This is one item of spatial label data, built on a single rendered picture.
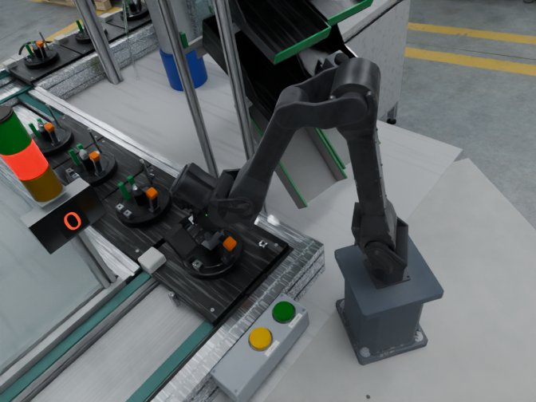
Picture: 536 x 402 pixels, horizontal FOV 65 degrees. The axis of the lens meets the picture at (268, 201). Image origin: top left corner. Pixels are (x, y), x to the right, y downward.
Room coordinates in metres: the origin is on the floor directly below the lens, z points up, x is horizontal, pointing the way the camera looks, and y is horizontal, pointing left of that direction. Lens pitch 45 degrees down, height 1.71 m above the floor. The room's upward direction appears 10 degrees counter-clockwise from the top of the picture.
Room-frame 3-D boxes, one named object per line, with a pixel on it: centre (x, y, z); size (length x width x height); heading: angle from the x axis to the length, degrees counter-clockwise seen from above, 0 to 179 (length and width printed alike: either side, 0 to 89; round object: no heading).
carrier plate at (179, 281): (0.60, 0.14, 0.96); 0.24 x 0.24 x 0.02; 42
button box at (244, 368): (0.38, 0.06, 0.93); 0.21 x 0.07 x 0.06; 132
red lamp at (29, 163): (0.56, 0.36, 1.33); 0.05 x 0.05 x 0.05
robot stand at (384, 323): (0.42, -0.19, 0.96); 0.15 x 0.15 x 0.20; 6
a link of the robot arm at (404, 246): (0.42, -0.18, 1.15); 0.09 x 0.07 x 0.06; 159
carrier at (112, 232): (0.79, 0.31, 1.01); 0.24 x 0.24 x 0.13; 42
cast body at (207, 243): (0.60, 0.15, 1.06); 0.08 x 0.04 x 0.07; 42
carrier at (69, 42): (1.94, 0.64, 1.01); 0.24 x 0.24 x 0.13; 42
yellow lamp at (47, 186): (0.56, 0.36, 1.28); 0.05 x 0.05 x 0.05
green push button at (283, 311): (0.43, 0.01, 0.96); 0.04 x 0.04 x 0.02
